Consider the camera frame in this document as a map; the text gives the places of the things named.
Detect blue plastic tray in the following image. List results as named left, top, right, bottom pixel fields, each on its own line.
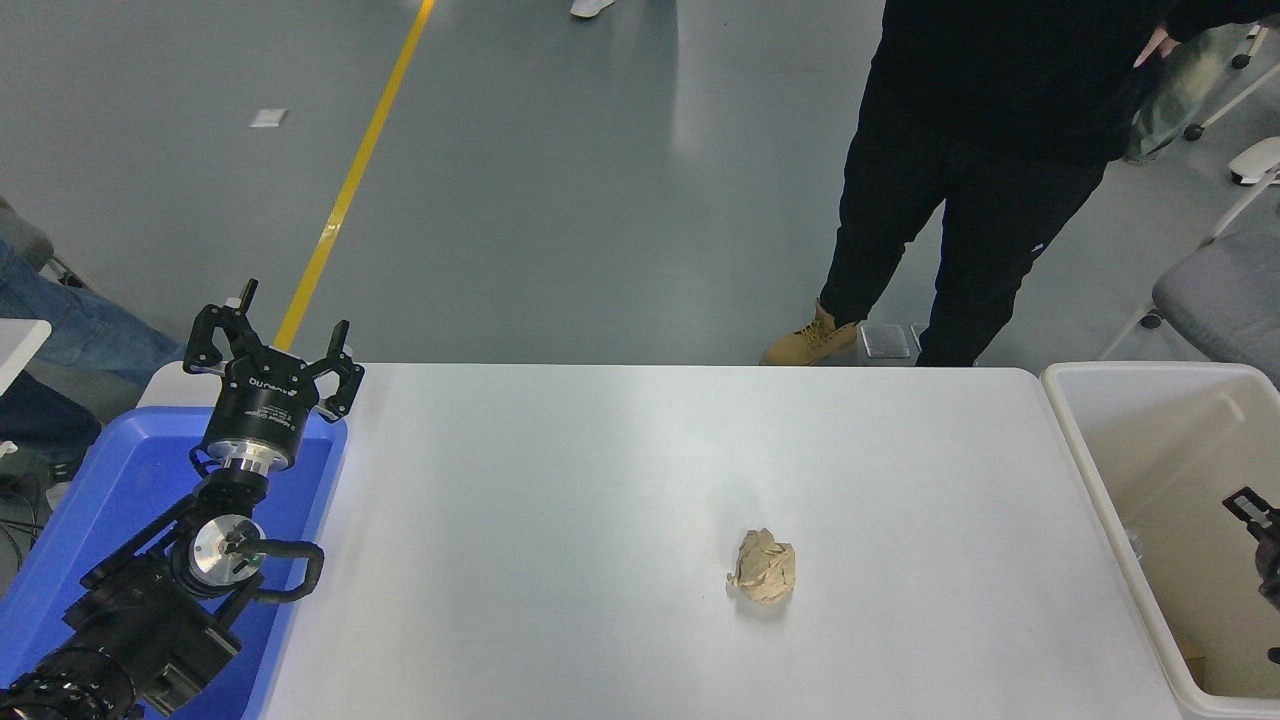
left=0, top=405, right=349, bottom=720

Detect white office chair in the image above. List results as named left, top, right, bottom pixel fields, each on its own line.
left=1185, top=20, right=1280, bottom=141

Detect grey office chair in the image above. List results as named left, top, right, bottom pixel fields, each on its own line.
left=1095, top=137, right=1280, bottom=391
left=0, top=195, right=96, bottom=291

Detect silver floor plate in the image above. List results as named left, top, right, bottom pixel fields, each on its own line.
left=860, top=323, right=913, bottom=359

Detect large pale bin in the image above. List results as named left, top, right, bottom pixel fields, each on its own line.
left=1040, top=361, right=1280, bottom=720

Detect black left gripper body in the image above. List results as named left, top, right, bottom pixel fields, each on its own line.
left=203, top=352, right=320, bottom=464

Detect black cables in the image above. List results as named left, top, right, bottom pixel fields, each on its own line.
left=0, top=460, right=71, bottom=571

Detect crumpled tan paper ball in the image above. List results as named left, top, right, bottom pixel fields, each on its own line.
left=727, top=528, right=797, bottom=607

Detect small white table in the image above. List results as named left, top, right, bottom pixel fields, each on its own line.
left=0, top=318, right=53, bottom=396

